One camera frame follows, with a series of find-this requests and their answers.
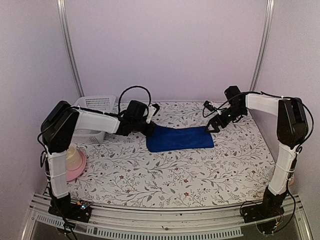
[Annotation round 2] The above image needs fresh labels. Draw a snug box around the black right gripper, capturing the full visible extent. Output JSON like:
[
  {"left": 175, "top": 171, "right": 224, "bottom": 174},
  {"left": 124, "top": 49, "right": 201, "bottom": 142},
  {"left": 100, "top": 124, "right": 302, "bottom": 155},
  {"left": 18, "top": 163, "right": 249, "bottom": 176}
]
[{"left": 204, "top": 104, "right": 247, "bottom": 133}]

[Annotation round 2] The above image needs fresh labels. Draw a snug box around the white plastic basket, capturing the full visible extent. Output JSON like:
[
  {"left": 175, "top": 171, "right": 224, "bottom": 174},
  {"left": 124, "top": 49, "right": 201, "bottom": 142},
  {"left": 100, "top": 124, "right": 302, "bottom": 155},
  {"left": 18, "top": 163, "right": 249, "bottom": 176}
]
[{"left": 71, "top": 95, "right": 120, "bottom": 144}]

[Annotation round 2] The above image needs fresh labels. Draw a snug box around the blue towel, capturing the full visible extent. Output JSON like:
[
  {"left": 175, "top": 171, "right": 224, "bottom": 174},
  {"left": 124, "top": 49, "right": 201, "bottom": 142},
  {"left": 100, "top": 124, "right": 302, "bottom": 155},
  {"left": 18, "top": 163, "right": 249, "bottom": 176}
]
[{"left": 146, "top": 126, "right": 214, "bottom": 153}]

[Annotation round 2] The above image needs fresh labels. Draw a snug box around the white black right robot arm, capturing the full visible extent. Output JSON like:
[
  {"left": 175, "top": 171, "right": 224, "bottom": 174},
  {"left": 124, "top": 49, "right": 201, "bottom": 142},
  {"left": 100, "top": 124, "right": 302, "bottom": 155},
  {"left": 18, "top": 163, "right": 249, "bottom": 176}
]
[{"left": 203, "top": 85, "right": 314, "bottom": 218}]

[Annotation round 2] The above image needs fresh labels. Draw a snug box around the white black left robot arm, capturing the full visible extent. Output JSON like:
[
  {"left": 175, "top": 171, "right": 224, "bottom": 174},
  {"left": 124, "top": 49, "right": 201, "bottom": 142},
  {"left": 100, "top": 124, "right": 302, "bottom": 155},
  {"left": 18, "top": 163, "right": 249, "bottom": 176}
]
[{"left": 37, "top": 100, "right": 160, "bottom": 217}]

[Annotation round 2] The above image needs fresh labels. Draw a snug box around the pink cup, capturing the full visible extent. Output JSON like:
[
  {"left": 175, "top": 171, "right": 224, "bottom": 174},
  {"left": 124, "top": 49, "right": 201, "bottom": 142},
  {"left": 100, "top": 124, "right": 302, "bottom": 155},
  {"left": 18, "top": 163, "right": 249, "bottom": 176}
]
[{"left": 65, "top": 145, "right": 81, "bottom": 170}]

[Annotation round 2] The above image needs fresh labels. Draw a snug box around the pink plate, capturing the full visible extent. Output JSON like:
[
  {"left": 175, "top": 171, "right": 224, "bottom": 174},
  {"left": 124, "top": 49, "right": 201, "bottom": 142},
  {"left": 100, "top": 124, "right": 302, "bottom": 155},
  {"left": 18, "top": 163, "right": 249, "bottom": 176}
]
[{"left": 66, "top": 151, "right": 87, "bottom": 182}]

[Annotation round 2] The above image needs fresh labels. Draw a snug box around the orange patterned round object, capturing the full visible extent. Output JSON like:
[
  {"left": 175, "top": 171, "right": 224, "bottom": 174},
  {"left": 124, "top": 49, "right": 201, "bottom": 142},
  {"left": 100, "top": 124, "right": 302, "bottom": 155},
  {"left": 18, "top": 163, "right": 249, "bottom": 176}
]
[{"left": 288, "top": 175, "right": 295, "bottom": 186}]

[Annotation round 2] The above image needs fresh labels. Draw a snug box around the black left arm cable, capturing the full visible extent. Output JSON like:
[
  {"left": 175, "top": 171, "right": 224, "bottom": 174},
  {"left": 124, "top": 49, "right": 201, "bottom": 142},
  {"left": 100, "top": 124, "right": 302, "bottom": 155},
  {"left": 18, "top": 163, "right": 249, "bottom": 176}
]
[{"left": 117, "top": 85, "right": 153, "bottom": 116}]

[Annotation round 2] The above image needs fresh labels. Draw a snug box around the aluminium front rail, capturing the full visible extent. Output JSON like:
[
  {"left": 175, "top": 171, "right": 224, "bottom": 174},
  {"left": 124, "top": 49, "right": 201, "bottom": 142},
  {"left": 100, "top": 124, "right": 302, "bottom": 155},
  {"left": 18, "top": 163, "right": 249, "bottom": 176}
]
[{"left": 21, "top": 194, "right": 315, "bottom": 240}]

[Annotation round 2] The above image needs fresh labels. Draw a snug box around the left aluminium frame post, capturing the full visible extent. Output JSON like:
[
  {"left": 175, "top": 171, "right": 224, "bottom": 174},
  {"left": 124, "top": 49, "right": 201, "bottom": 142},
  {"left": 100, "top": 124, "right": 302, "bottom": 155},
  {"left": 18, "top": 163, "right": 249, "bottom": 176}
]
[{"left": 56, "top": 0, "right": 85, "bottom": 97}]

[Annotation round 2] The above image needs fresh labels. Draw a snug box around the aluminium frame post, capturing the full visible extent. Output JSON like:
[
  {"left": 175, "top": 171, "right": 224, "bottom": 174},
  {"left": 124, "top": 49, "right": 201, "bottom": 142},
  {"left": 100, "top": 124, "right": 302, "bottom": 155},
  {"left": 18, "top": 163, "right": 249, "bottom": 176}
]
[
  {"left": 249, "top": 0, "right": 275, "bottom": 92},
  {"left": 56, "top": 0, "right": 85, "bottom": 97}
]

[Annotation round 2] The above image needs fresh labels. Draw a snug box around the right aluminium frame post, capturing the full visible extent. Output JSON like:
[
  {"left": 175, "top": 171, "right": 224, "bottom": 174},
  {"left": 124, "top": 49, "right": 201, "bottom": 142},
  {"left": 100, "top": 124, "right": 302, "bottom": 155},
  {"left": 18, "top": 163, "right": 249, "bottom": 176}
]
[{"left": 249, "top": 0, "right": 275, "bottom": 92}]

